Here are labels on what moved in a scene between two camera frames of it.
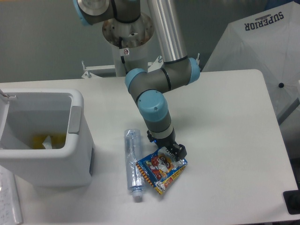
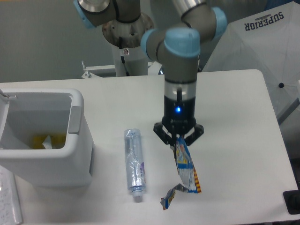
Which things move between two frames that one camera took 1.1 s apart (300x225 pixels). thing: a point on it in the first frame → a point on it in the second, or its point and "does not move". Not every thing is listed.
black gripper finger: (178, 152) → (199, 131)
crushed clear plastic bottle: (133, 153) does not move
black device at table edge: (292, 199) does not move
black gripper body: (163, 142) → (179, 114)
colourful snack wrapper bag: (160, 168) → (187, 173)
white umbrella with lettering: (268, 41) does not move
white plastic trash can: (25, 112) does not move
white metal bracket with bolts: (88, 74) does not move
